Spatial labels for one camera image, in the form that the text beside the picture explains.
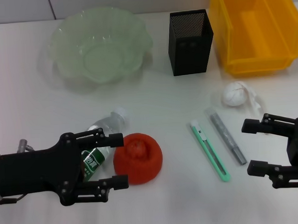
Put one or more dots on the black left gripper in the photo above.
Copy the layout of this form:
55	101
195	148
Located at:
29	171

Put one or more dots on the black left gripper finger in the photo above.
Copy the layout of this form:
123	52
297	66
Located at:
115	140
120	182

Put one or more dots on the clear green-label water bottle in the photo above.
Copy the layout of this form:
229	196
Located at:
107	121

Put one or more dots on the grey marker pen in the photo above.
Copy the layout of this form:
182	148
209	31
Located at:
226	138

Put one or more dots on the red-orange toy orange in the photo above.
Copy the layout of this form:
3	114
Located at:
146	164

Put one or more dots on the mint green utility knife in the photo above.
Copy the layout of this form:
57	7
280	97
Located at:
211	154

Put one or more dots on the white paper ball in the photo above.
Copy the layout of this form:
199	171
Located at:
233	95

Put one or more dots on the pale green glass fruit plate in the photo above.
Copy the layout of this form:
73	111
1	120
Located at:
99	47

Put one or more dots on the black mesh pen holder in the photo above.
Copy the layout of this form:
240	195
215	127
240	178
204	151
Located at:
191	54

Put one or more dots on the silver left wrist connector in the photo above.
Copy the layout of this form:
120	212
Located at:
24	145

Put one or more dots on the yellow plastic bin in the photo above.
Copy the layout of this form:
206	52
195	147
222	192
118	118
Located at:
256	58

